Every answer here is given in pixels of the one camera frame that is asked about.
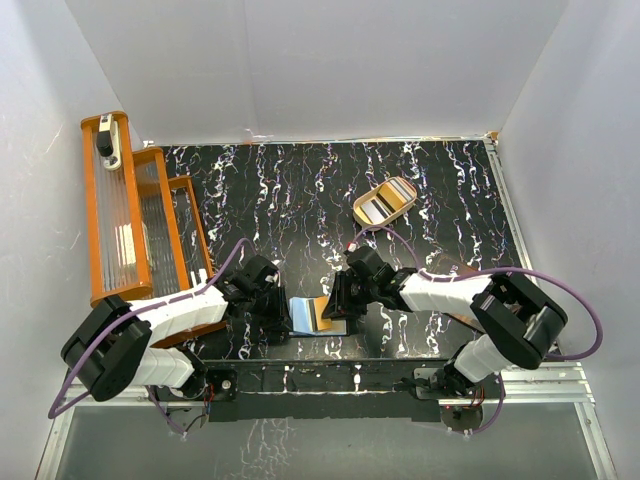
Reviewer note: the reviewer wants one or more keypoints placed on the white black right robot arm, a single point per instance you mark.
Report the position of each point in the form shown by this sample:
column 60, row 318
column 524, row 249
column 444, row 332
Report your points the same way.
column 519, row 321

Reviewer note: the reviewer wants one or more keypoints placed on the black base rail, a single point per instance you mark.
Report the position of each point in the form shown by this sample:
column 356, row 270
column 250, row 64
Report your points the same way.
column 338, row 389

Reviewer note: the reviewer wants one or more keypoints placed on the blue credit card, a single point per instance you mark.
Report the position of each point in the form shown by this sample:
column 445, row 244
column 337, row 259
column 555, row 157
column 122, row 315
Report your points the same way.
column 307, row 318

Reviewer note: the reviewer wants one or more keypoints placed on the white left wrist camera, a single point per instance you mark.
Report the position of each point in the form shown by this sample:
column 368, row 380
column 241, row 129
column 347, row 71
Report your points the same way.
column 274, row 277

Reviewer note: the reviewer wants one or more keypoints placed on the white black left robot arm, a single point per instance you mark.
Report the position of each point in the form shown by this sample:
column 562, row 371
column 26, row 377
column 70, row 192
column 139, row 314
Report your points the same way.
column 122, row 343

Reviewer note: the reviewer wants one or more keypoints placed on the white device on rack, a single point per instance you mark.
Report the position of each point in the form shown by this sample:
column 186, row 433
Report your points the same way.
column 108, row 142

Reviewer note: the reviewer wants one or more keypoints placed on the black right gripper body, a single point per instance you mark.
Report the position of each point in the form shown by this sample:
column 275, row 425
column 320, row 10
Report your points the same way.
column 353, row 294

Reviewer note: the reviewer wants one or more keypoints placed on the white stack of cards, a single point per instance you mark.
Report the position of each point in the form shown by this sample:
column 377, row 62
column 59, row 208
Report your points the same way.
column 394, row 196

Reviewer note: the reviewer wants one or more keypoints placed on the orange tiered acrylic rack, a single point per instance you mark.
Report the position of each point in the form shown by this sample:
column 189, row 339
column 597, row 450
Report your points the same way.
column 145, row 234

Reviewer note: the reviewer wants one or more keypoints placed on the white magnetic stripe card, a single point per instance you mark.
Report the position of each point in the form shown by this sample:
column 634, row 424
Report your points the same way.
column 374, row 211

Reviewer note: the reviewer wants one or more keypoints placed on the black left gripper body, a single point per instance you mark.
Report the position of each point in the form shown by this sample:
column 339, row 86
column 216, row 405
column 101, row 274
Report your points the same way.
column 268, row 307

